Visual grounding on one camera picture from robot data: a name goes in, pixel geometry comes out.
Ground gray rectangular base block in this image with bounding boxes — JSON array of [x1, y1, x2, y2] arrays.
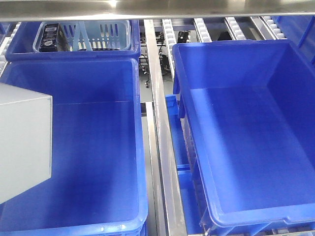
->
[[0, 84, 53, 203]]

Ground large blue bin right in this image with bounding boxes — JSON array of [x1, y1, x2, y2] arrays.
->
[[173, 39, 315, 236]]

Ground large blue bin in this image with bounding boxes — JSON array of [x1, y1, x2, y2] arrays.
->
[[173, 39, 315, 236], [0, 58, 148, 236]]

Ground large blue bin left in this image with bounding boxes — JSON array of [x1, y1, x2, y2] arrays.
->
[[0, 58, 148, 236]]

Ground blue bin rear left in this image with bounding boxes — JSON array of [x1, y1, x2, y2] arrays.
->
[[5, 20, 141, 62]]

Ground light blue plastic basket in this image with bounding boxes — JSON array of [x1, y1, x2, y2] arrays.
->
[[32, 20, 131, 52]]

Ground black box in basket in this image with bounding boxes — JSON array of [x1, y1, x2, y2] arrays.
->
[[39, 23, 65, 52]]

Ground steel shelf divider rail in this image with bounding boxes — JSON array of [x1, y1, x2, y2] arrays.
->
[[144, 20, 187, 236]]

